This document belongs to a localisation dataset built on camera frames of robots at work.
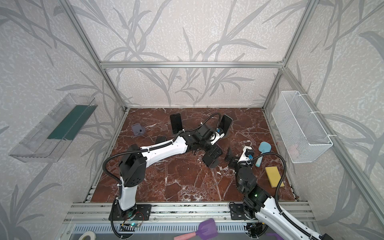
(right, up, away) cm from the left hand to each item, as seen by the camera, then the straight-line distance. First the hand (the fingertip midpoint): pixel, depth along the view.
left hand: (219, 144), depth 84 cm
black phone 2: (-39, +1, +18) cm, 43 cm away
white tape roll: (-60, -39, -16) cm, 74 cm away
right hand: (+9, +1, -7) cm, 11 cm away
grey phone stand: (-54, +7, +17) cm, 57 cm away
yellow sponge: (+32, -19, +1) cm, 37 cm away
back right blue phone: (+5, +12, +7) cm, 14 cm away
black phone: (-3, -2, -10) cm, 11 cm away
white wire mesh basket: (+33, +6, -23) cm, 40 cm away
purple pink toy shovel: (-7, -37, -15) cm, 41 cm away
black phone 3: (-27, +12, +14) cm, 33 cm away
